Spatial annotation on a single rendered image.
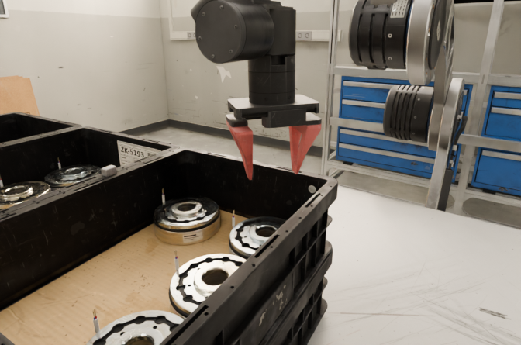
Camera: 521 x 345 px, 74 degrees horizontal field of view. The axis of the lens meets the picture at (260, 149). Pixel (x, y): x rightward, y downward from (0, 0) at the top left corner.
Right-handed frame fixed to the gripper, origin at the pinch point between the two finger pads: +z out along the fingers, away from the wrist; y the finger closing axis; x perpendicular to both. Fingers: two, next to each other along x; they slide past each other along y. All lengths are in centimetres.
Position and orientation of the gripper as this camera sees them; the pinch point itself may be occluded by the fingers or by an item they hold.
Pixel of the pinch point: (272, 169)
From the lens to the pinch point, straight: 45.9
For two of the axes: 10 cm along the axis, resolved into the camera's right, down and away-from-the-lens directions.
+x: -2.6, -3.0, 9.2
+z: 0.2, 9.5, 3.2
